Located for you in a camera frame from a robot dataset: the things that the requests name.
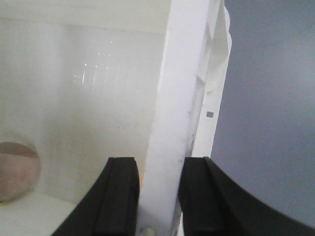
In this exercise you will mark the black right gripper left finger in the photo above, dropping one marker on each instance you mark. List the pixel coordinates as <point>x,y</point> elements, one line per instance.
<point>110,206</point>

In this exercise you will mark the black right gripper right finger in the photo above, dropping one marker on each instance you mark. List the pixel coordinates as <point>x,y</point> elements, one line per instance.
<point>214,205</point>

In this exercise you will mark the pink smiling plush toy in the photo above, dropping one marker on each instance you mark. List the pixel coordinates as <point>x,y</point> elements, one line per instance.
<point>20,169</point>

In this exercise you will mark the white Totelife plastic crate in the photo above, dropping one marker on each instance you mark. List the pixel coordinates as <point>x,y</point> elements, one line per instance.
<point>82,81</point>

